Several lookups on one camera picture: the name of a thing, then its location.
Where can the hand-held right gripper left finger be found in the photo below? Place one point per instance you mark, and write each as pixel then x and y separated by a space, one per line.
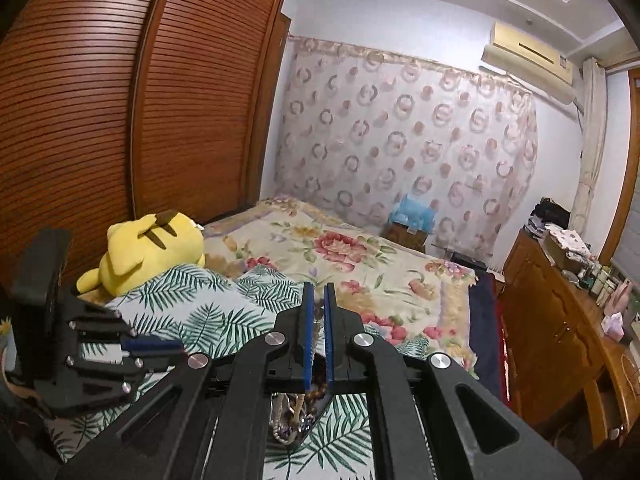
pixel 308 340

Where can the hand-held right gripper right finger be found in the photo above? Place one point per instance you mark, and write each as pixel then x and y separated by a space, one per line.
pixel 330 340

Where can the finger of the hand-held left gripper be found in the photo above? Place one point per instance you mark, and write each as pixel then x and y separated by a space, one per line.
pixel 150 362
pixel 150 345

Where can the black square box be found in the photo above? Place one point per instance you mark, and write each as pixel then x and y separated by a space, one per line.
pixel 307 435

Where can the green leaf print cloth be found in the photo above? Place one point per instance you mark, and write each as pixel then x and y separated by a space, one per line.
pixel 220 320

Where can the floral blanket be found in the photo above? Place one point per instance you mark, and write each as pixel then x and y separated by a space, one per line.
pixel 350 260

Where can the yellow plush toy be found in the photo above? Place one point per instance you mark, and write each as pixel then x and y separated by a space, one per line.
pixel 135 255

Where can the brown box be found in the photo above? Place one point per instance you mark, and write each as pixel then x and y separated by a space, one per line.
pixel 407 237

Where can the blue plastic bag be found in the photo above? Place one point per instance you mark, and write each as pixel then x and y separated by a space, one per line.
pixel 412 212

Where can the dark blue blanket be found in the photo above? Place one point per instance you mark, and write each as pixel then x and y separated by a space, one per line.
pixel 485 335

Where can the wooden slatted wardrobe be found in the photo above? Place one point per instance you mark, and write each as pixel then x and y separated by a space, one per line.
pixel 100 110

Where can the red blanket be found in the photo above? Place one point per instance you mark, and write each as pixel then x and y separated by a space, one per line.
pixel 500 350

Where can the circle print curtain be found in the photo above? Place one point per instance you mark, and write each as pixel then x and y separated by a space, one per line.
pixel 400 150

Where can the wooden sideboard cabinet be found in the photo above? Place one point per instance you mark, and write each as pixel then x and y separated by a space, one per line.
pixel 550 335

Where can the stack of folded clothes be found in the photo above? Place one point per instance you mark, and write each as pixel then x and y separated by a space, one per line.
pixel 547 215

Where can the cardboard box with floral cloth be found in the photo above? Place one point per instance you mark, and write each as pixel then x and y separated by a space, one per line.
pixel 567 247

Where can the row of cosmetic bottles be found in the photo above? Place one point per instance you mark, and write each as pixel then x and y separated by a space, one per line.
pixel 597 282

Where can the pink tissue box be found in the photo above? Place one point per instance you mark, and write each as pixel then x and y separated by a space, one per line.
pixel 612 327

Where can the pink vase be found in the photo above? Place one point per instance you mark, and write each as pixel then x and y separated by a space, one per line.
pixel 619 300

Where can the grey window blind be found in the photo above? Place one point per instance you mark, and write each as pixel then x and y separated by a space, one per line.
pixel 631 270

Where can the tied beige curtain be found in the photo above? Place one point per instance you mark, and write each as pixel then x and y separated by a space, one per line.
pixel 592 160

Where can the cream air conditioner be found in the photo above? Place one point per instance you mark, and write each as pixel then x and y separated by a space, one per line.
pixel 530 60

